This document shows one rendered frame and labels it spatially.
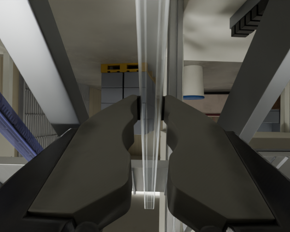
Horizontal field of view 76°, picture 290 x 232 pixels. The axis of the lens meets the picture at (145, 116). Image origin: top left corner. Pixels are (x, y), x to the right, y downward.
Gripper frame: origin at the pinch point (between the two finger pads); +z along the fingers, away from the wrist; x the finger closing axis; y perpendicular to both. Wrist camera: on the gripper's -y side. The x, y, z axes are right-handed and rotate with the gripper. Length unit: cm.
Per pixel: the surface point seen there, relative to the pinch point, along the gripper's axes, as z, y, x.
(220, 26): 60, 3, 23
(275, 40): 9.7, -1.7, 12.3
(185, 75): 309, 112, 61
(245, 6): 48, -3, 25
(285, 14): 9.8, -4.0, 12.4
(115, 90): 285, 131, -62
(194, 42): 71, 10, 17
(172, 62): 44.4, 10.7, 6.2
